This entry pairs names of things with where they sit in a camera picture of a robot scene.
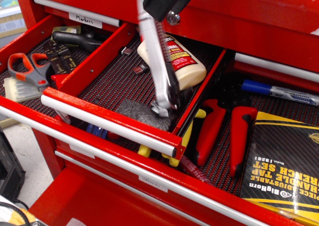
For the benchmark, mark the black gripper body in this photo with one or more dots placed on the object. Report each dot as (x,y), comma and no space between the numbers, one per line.
(159,9)

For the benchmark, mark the small red open drawer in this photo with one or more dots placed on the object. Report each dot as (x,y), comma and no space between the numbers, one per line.
(93,91)

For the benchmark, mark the small dark connector rear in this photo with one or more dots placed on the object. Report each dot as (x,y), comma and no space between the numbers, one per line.
(126,51)

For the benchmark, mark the black yellow tap wrench box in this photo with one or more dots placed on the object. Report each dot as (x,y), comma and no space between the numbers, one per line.
(282,167)

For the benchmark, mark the crumpled grey tape piece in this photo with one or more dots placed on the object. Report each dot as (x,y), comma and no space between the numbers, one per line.
(160,111)

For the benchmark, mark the red metal tool chest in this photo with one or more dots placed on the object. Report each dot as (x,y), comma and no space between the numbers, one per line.
(275,41)

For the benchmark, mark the white Markers label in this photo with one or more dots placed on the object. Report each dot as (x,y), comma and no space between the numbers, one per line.
(85,20)

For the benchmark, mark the silver black box cutter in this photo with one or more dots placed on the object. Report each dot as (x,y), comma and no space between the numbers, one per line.
(164,78)

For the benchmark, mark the grey orange scissors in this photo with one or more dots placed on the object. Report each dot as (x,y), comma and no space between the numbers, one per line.
(35,74)

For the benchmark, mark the blue handled tool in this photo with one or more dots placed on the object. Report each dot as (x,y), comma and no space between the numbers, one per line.
(96,131)

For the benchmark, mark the red black crimping pliers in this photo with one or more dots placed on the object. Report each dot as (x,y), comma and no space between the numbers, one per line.
(227,100)

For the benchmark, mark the Titebond wood glue bottle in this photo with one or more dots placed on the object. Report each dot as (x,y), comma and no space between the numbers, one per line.
(188,69)

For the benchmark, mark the red handled tool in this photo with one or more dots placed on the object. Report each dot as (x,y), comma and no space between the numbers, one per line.
(58,79)

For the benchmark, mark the wide red open drawer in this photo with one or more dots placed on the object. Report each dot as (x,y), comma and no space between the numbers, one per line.
(117,182)

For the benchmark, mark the small dark red connector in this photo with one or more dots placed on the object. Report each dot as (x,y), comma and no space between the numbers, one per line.
(140,69)

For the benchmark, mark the black equipment case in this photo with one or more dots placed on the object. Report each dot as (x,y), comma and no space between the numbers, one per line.
(12,175)

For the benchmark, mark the dark red tube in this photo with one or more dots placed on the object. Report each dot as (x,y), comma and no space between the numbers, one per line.
(192,170)

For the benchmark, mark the black wire stripper tool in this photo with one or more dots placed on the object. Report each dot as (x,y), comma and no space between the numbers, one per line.
(60,57)

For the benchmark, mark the clear plastic blade case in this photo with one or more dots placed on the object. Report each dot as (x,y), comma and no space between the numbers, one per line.
(20,91)

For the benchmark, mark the blue cap BIC marker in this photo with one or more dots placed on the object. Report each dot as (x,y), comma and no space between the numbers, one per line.
(279,92)

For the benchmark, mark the silver drawer lock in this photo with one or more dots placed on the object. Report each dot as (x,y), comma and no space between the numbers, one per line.
(173,18)

